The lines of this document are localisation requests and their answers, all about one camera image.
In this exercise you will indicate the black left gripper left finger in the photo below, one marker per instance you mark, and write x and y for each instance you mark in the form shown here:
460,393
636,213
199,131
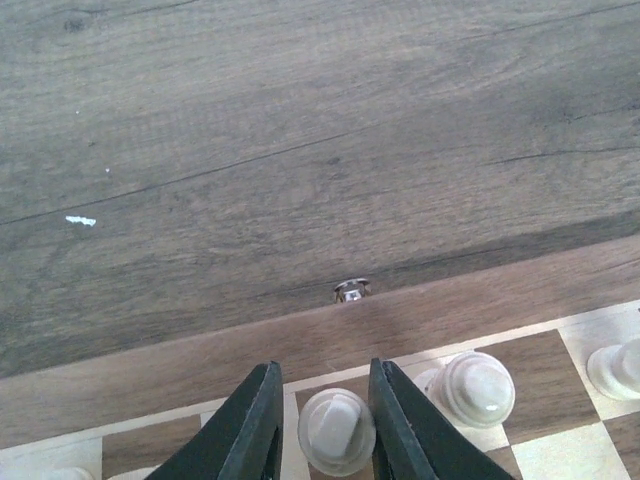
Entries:
242,440

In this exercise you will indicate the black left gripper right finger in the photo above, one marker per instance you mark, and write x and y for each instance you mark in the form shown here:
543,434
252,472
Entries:
414,440

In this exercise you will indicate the wooden chess board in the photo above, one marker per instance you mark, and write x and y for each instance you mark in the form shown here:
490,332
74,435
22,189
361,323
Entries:
121,415

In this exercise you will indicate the metal chess board clasp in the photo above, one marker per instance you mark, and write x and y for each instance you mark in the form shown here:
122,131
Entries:
351,290

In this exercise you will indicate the light wooden chess bishop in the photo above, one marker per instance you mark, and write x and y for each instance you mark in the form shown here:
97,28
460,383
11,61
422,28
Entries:
614,370
68,473

